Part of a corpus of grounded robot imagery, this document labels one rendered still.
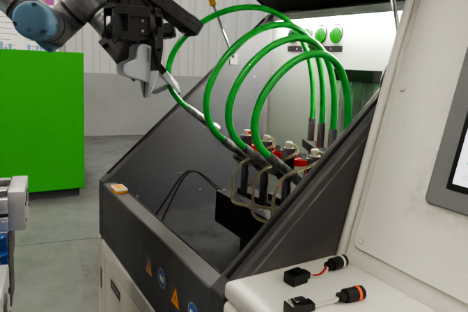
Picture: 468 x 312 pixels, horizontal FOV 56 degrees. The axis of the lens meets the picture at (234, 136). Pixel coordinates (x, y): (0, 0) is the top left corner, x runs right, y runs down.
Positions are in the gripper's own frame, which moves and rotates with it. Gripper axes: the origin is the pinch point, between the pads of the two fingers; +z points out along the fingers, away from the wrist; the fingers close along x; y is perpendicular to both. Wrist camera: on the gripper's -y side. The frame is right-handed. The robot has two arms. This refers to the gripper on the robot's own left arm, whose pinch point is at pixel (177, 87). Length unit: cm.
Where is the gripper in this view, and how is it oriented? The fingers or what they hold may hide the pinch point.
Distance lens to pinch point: 105.1
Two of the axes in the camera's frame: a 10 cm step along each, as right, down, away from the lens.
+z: 6.6, 7.5, -0.2
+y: -7.5, 6.6, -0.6
